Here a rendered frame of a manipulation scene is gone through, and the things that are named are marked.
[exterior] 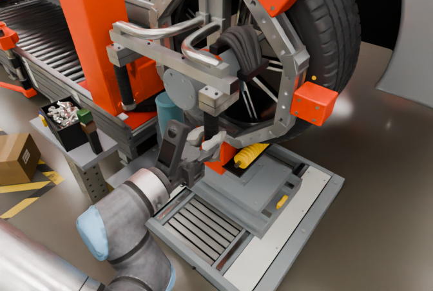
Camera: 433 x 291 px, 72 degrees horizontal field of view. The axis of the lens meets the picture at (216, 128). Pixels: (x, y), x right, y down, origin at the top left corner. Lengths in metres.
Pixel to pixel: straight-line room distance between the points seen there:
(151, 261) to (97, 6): 0.83
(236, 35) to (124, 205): 0.42
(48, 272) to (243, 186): 1.00
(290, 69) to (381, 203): 1.19
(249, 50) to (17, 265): 0.56
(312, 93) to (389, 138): 1.47
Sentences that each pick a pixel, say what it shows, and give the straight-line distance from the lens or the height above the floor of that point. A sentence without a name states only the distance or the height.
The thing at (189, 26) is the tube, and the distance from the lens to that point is 0.83.
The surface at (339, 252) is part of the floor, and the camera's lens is 1.57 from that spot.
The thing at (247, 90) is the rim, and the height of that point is 0.75.
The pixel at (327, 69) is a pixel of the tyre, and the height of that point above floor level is 0.93.
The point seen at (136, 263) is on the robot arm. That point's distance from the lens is 0.62.
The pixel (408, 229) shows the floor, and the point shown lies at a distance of 1.78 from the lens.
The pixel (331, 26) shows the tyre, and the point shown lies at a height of 1.02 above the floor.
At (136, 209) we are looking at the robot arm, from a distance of 0.60.
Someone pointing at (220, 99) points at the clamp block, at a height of 0.94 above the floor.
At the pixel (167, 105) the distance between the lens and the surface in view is 0.99.
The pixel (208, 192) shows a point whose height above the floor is 0.17.
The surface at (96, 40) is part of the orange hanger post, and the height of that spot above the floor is 0.86.
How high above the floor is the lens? 1.32
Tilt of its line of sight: 41 degrees down
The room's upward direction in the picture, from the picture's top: straight up
